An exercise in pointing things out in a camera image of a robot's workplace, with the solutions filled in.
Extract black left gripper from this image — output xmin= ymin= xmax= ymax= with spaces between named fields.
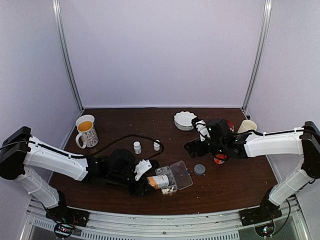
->
xmin=108 ymin=165 xmax=156 ymax=197

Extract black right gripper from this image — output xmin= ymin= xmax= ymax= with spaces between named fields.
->
xmin=184 ymin=137 xmax=225 ymax=159

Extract grey bottle cap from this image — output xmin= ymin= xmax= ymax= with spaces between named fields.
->
xmin=193 ymin=164 xmax=206 ymax=176

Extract grey capped vitamin bottle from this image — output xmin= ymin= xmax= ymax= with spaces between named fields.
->
xmin=146 ymin=174 xmax=169 ymax=190

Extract orange pill bottle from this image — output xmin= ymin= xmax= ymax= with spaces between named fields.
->
xmin=214 ymin=154 xmax=227 ymax=165

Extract clear plastic pill organizer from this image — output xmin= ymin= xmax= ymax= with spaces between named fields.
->
xmin=155 ymin=160 xmax=193 ymax=193

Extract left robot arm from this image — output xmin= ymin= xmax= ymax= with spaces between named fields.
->
xmin=0 ymin=126 xmax=160 ymax=222

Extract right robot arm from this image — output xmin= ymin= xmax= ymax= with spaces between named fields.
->
xmin=184 ymin=118 xmax=320 ymax=221

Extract white pills in organizer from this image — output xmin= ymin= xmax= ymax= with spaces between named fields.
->
xmin=161 ymin=186 xmax=177 ymax=195

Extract white fluted ceramic bowl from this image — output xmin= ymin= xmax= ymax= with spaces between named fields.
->
xmin=173 ymin=111 xmax=197 ymax=131

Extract small white pill bottle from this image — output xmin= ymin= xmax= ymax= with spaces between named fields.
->
xmin=153 ymin=139 xmax=161 ymax=151

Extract red floral saucer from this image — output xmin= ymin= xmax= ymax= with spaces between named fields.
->
xmin=226 ymin=120 xmax=235 ymax=133

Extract cream ribbed ceramic mug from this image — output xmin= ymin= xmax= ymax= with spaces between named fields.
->
xmin=237 ymin=119 xmax=258 ymax=134

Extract floral mug yellow inside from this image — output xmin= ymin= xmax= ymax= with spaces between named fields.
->
xmin=75 ymin=114 xmax=99 ymax=149

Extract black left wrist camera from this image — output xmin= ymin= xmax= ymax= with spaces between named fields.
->
xmin=134 ymin=159 xmax=160 ymax=181

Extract black camera cable left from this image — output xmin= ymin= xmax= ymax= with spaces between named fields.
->
xmin=82 ymin=134 xmax=165 ymax=161

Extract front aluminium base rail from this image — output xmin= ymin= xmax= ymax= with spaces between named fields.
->
xmin=17 ymin=197 xmax=312 ymax=240

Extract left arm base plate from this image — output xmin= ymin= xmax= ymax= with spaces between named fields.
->
xmin=44 ymin=206 xmax=90 ymax=227

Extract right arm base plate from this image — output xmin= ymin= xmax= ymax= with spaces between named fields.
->
xmin=239 ymin=206 xmax=283 ymax=227

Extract aluminium frame post right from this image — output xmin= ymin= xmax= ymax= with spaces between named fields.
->
xmin=241 ymin=0 xmax=273 ymax=117

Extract aluminium frame post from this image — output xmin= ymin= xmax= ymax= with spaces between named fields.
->
xmin=241 ymin=0 xmax=273 ymax=117
xmin=52 ymin=0 xmax=84 ymax=112

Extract aluminium frame post left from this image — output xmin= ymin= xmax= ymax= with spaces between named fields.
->
xmin=52 ymin=0 xmax=84 ymax=112

